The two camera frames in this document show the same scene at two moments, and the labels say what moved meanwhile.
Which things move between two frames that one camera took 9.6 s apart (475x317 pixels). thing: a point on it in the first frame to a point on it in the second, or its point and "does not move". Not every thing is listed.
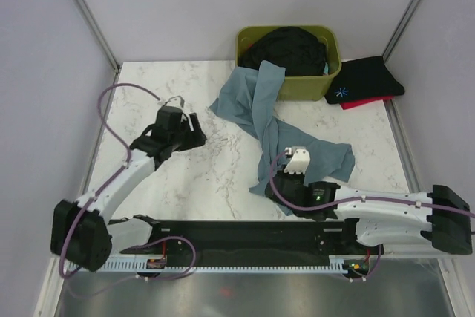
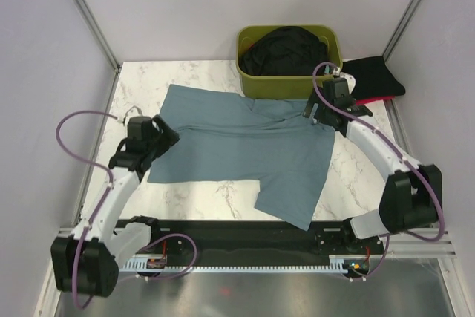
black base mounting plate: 333,238 does not move
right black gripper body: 295,178 to 322,113
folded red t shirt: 354,104 does not move
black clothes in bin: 299,51 does not move
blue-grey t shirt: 248,98 to 228,137
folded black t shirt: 364,79 does not move
